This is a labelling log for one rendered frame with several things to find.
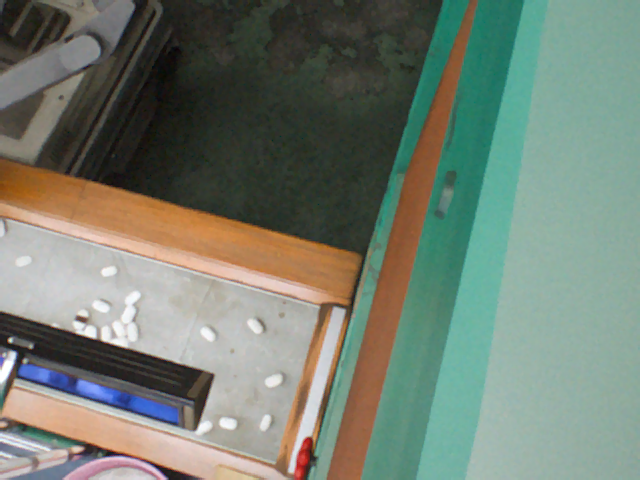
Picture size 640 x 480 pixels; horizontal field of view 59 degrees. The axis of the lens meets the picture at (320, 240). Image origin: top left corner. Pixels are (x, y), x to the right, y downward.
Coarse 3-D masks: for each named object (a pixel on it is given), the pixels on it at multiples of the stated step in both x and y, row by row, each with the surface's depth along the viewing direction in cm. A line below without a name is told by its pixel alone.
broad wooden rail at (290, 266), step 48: (0, 192) 115; (48, 192) 114; (96, 192) 114; (96, 240) 114; (144, 240) 112; (192, 240) 112; (240, 240) 112; (288, 240) 112; (288, 288) 110; (336, 288) 109
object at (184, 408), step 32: (0, 320) 77; (32, 320) 79; (0, 352) 73; (32, 352) 72; (64, 352) 73; (96, 352) 75; (128, 352) 77; (64, 384) 75; (96, 384) 72; (128, 384) 71; (160, 384) 72; (192, 384) 73; (160, 416) 74; (192, 416) 72
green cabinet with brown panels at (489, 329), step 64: (448, 0) 35; (512, 0) 7; (576, 0) 6; (448, 64) 38; (512, 64) 6; (576, 64) 6; (448, 128) 11; (512, 128) 6; (576, 128) 6; (448, 192) 8; (512, 192) 6; (576, 192) 6; (384, 256) 56; (448, 256) 7; (512, 256) 5; (576, 256) 5; (384, 320) 34; (448, 320) 6; (512, 320) 5; (576, 320) 5; (384, 384) 10; (448, 384) 5; (512, 384) 5; (576, 384) 5; (320, 448) 59; (384, 448) 8; (448, 448) 5; (512, 448) 5; (576, 448) 5
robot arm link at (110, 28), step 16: (96, 0) 85; (112, 0) 85; (128, 0) 84; (144, 0) 89; (96, 16) 86; (112, 16) 86; (128, 16) 86; (80, 32) 87; (96, 32) 87; (112, 32) 87; (128, 32) 92; (112, 48) 88
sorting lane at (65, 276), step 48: (0, 240) 115; (48, 240) 114; (0, 288) 112; (48, 288) 112; (96, 288) 112; (144, 288) 112; (192, 288) 112; (240, 288) 112; (96, 336) 109; (144, 336) 109; (192, 336) 109; (240, 336) 109; (288, 336) 109; (240, 384) 107; (288, 384) 107; (192, 432) 105; (240, 432) 105
